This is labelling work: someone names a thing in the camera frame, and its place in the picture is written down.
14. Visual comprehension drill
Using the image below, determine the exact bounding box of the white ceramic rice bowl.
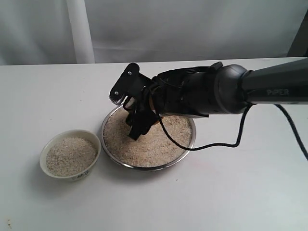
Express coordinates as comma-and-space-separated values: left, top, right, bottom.
39, 129, 102, 181

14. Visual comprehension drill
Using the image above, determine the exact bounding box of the black cable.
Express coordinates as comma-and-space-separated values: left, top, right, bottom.
122, 62, 308, 162

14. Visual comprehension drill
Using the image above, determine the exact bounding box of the white vertical pole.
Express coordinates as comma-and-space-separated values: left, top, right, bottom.
66, 0, 95, 64

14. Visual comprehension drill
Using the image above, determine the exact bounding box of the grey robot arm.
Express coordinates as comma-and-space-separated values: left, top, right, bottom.
126, 59, 308, 140

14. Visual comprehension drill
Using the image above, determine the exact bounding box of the round metal rice tray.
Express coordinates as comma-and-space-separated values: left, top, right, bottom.
101, 106, 189, 171

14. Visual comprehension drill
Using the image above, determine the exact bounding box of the white backdrop sheet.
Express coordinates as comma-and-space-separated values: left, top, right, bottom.
0, 0, 308, 65

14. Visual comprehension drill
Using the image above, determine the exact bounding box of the brown wooden cup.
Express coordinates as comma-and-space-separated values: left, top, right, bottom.
149, 96, 161, 125

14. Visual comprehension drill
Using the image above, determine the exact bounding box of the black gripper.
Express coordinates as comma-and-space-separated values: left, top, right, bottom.
126, 68, 219, 141

